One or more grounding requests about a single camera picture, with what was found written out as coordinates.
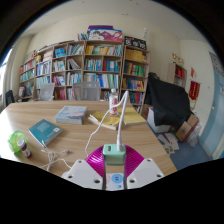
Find thick yellow book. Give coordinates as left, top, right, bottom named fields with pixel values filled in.
left=118, top=105, right=148, bottom=127

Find green charger block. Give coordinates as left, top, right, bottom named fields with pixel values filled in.
left=102, top=143, right=127, bottom=167

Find teal book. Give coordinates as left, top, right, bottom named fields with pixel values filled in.
left=28, top=118, right=64, bottom=147

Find white power strip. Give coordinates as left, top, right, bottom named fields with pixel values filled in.
left=105, top=165, right=125, bottom=192

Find small wooden wall shelf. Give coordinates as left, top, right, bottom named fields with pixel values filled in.
left=166, top=62, right=187, bottom=88

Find dark chair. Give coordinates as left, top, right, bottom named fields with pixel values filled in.
left=4, top=89, right=16, bottom=107

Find grey-blue book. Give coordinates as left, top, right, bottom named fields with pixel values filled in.
left=54, top=105, right=88, bottom=126

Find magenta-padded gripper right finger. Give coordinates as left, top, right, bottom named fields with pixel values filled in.
left=123, top=145, right=166, bottom=190

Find white power strip cord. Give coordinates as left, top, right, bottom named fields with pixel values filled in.
left=39, top=139, right=73, bottom=172

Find black cloth cover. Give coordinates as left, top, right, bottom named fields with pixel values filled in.
left=143, top=72, right=193, bottom=127

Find red-labelled plastic bottle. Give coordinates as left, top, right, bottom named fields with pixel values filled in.
left=108, top=88, right=120, bottom=117

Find cardboard box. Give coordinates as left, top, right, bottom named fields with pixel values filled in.
left=175, top=113, right=200, bottom=143

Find white charger cable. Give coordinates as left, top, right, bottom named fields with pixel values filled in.
left=84, top=90, right=130, bottom=158

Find small red-labelled jar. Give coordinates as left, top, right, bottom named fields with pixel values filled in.
left=16, top=138, right=32, bottom=159

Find wide grey chair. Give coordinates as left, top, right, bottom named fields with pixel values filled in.
left=72, top=80, right=101, bottom=102

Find papers on floor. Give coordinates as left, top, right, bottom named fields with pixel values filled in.
left=156, top=132, right=181, bottom=156

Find red hanging banner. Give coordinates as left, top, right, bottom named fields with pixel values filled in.
left=188, top=79, right=201, bottom=101

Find white box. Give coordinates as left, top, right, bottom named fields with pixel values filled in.
left=146, top=106, right=172, bottom=134

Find small grey chair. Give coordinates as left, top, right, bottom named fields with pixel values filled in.
left=38, top=82, right=56, bottom=102

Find wooden bookshelf unit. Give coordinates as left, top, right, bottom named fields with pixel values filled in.
left=18, top=24, right=152, bottom=116

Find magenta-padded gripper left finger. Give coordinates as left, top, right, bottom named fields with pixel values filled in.
left=62, top=145, right=108, bottom=191

